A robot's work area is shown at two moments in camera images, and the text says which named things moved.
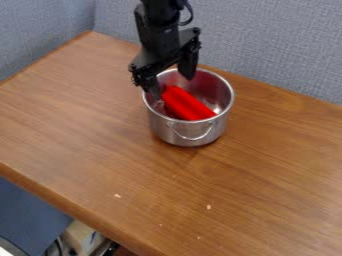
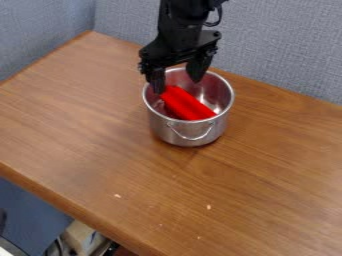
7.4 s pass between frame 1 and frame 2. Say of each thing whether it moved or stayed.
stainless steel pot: stayed
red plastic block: stayed
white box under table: stayed
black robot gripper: moved
